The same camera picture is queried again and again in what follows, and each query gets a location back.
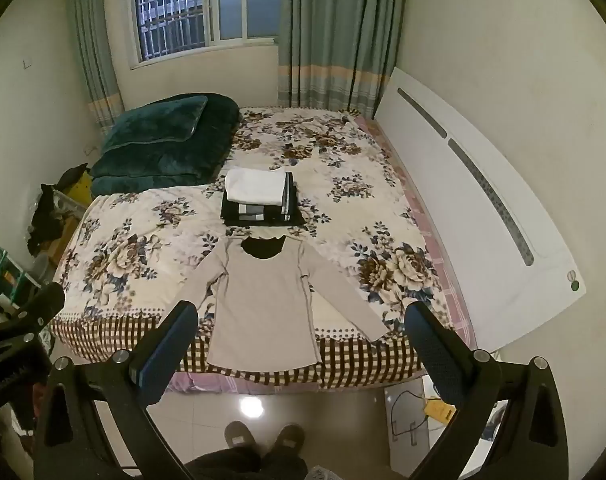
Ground black cable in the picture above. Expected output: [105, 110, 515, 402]
[390, 389, 430, 445]

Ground stack of folded clothes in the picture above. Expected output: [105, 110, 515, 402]
[222, 172, 297, 222]

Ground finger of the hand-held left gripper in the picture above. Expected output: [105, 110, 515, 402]
[0, 281, 66, 348]

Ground black folded garment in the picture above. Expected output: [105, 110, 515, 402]
[219, 199, 307, 227]

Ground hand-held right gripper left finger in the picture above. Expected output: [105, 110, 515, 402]
[33, 300, 199, 480]

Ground barred window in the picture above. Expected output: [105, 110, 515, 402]
[127, 0, 284, 69]

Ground dark green quilt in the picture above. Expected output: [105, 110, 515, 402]
[88, 92, 243, 196]

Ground floral-sheet bed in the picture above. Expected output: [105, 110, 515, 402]
[50, 105, 457, 391]

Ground grey slipper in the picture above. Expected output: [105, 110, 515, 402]
[224, 420, 257, 455]
[270, 423, 307, 457]

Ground person's dark trouser legs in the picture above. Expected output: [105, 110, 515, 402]
[187, 446, 310, 480]

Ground green striped curtain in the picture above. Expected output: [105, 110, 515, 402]
[277, 0, 409, 117]
[65, 0, 125, 137]

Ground black clothes pile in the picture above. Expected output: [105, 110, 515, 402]
[26, 183, 66, 257]

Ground beige long-sleeve shirt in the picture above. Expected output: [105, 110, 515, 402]
[185, 234, 389, 367]

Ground dark green pillow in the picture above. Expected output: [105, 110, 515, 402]
[101, 95, 209, 154]

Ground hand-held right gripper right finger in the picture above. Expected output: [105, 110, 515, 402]
[404, 301, 569, 480]

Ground white bed headboard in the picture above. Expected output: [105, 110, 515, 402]
[373, 66, 587, 354]

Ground yellow tag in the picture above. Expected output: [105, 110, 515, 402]
[424, 399, 457, 424]

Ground white folded garment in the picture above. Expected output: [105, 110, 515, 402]
[224, 167, 290, 207]

